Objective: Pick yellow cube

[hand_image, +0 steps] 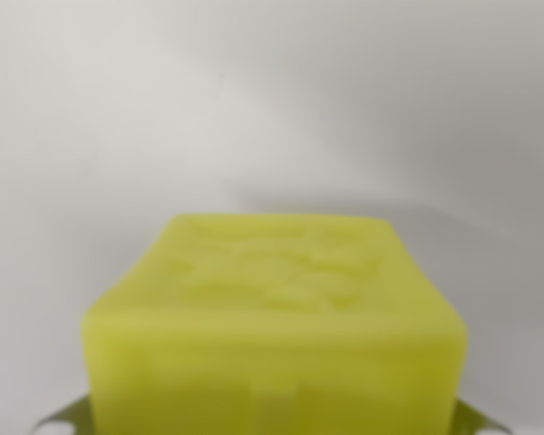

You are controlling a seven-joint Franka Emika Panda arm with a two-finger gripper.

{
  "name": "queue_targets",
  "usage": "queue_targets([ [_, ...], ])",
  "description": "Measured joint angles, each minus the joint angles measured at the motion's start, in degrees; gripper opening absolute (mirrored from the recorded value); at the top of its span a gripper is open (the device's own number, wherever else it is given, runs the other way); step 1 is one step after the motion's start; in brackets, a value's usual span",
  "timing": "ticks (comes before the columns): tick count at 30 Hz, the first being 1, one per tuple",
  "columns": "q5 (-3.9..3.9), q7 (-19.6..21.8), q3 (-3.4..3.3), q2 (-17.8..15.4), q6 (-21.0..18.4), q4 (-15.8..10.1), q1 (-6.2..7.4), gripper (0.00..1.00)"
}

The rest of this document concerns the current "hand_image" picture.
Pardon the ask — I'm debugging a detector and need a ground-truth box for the yellow plastic cube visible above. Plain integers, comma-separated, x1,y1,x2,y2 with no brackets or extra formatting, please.
80,213,469,435

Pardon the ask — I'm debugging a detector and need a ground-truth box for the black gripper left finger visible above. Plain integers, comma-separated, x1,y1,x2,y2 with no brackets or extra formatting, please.
30,393,96,435

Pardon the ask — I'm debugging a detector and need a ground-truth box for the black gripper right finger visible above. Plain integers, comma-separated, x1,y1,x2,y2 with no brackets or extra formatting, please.
452,399,514,435

